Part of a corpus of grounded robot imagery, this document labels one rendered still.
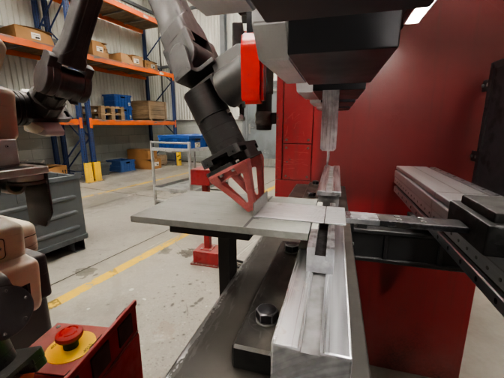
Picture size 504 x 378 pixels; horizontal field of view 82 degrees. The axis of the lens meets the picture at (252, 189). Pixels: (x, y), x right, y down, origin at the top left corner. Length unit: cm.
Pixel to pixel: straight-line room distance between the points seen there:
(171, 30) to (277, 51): 34
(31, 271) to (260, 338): 69
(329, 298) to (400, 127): 107
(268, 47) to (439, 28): 119
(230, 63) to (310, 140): 90
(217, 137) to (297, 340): 30
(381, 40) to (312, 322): 22
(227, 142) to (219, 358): 28
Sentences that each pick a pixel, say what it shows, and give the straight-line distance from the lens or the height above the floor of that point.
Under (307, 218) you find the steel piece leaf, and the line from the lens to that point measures 42.
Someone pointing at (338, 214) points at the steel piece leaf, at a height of 100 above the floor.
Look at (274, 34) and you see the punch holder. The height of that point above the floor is 119.
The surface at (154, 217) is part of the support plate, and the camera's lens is 45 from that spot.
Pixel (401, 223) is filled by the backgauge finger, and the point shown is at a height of 100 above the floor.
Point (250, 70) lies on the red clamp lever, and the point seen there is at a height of 118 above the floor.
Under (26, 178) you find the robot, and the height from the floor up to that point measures 102.
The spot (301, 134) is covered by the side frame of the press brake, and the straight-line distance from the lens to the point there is 130.
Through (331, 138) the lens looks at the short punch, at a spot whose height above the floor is 112.
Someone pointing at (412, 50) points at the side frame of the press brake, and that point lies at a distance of 134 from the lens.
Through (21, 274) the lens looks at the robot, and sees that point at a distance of 92.
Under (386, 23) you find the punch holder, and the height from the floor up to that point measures 119.
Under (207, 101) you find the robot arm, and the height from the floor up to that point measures 117.
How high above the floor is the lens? 113
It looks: 12 degrees down
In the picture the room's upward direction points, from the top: straight up
